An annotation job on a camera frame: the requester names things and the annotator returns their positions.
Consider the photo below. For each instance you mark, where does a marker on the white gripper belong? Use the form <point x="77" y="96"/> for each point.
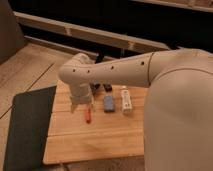
<point x="80" y="94"/>

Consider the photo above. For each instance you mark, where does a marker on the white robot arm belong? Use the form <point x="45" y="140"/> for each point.
<point x="178" y="111"/>

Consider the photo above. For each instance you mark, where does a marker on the dark ceramic bowl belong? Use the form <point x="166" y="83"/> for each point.
<point x="94" y="88"/>

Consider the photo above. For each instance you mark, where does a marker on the small dark object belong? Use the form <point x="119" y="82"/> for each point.
<point x="107" y="87"/>

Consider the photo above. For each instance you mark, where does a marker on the blue sponge block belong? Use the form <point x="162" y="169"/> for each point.
<point x="108" y="103"/>

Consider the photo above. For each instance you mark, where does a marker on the black table leg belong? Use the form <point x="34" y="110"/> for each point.
<point x="99" y="58"/>

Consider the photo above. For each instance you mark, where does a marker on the wooden cutting board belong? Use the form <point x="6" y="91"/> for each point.
<point x="108" y="135"/>

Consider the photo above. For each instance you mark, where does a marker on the white bottle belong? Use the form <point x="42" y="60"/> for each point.
<point x="126" y="101"/>

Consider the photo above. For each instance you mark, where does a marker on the dark grey mat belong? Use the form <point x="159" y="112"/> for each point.
<point x="28" y="129"/>

